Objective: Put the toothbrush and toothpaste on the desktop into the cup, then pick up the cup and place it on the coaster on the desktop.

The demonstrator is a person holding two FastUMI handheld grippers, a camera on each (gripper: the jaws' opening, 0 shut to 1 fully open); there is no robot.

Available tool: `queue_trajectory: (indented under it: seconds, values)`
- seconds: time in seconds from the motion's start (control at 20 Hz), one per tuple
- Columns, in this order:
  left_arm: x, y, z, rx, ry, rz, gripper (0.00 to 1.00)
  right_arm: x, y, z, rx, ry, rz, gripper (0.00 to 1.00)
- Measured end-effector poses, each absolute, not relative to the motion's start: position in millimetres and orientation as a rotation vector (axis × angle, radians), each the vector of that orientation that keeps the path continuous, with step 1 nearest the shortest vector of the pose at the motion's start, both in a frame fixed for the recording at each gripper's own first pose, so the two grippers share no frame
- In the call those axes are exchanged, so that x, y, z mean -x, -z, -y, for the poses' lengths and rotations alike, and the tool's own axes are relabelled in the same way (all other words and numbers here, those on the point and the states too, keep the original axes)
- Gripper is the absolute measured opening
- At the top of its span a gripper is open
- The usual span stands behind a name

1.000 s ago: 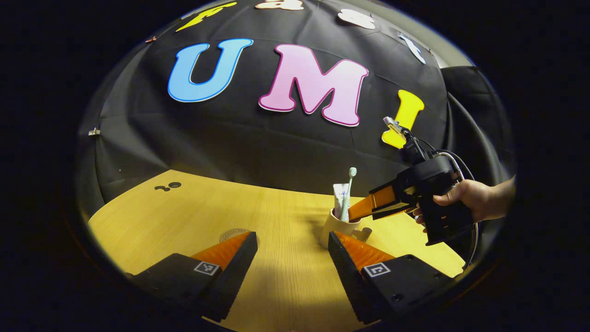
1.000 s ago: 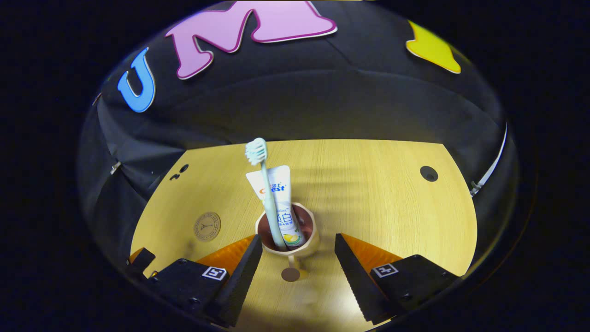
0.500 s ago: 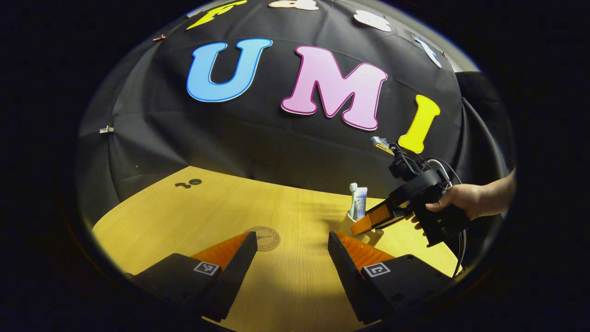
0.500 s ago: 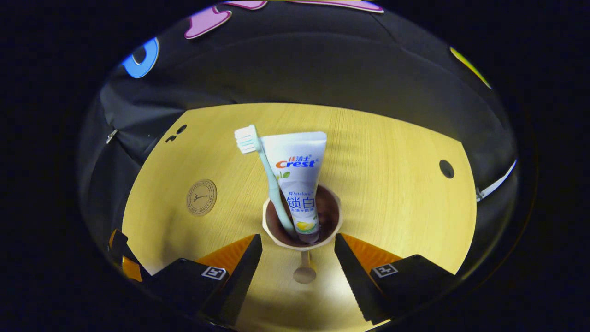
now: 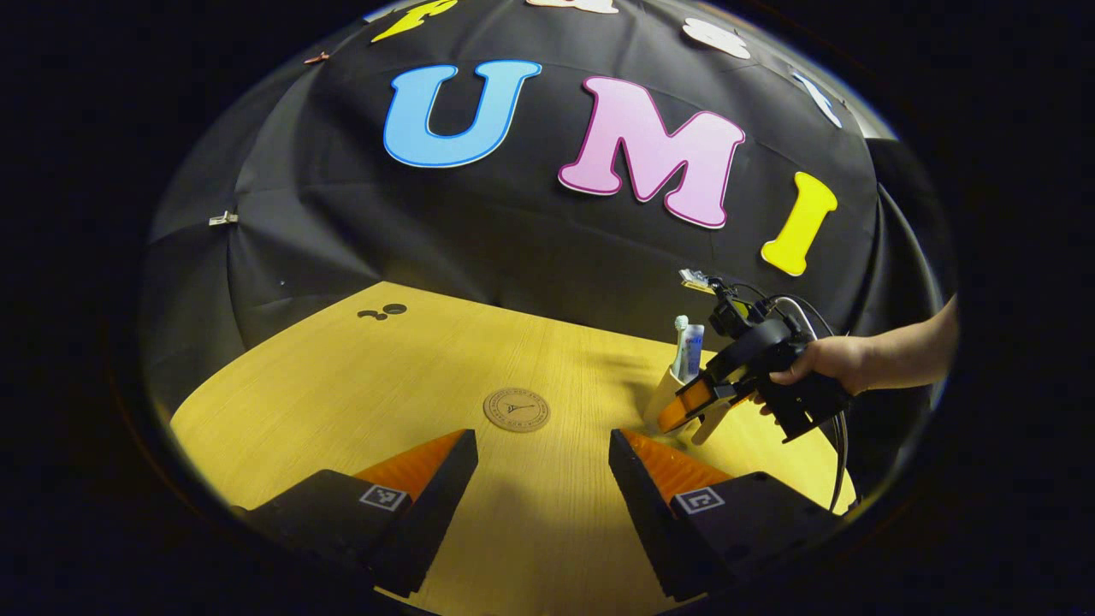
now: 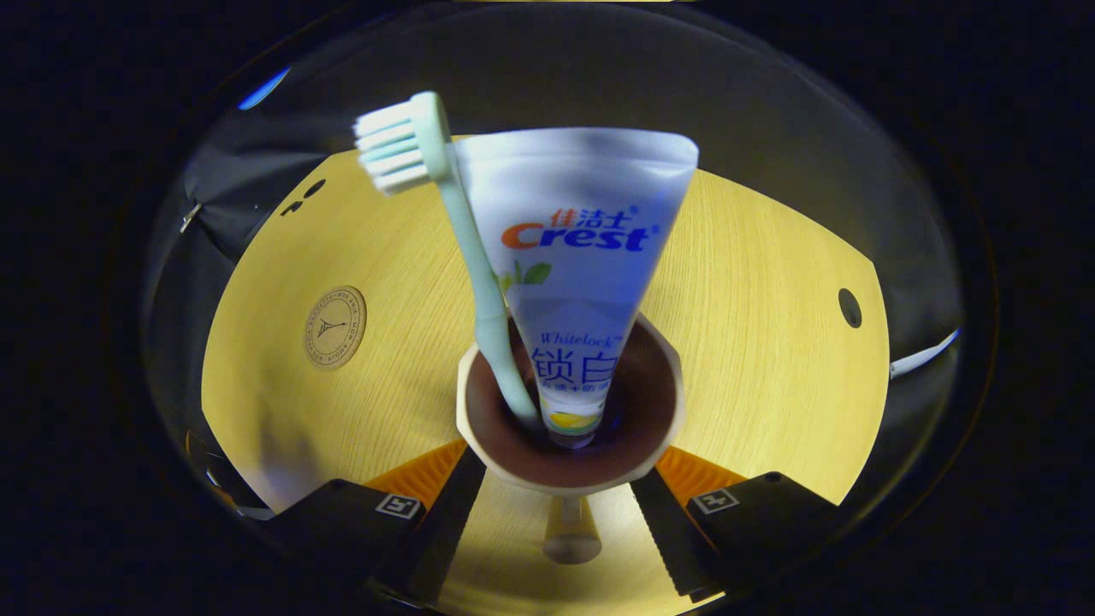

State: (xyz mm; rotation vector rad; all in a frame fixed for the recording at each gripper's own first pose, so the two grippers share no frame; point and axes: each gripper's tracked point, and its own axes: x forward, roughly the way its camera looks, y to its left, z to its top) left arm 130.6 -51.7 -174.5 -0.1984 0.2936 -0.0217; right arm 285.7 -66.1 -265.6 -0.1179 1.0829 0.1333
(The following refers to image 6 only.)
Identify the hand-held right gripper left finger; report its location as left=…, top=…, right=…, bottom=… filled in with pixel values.
left=269, top=441, right=488, bottom=607

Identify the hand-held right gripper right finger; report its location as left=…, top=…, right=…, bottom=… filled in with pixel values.
left=631, top=445, right=843, bottom=600

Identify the beige cup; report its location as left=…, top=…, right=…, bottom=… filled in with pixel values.
left=456, top=312, right=687, bottom=566

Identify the round brown coaster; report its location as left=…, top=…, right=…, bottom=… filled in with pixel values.
left=303, top=286, right=368, bottom=370

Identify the pale green toothbrush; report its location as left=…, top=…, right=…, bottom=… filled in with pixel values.
left=353, top=92, right=542, bottom=433

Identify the white toothpaste tube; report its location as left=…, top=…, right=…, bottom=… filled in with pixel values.
left=453, top=128, right=700, bottom=450

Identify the wooden desktop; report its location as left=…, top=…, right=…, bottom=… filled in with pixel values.
left=201, top=135, right=891, bottom=616

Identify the white strip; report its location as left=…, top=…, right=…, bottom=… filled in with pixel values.
left=890, top=328, right=961, bottom=379

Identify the black backdrop cloth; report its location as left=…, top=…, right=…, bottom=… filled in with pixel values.
left=141, top=4, right=968, bottom=514

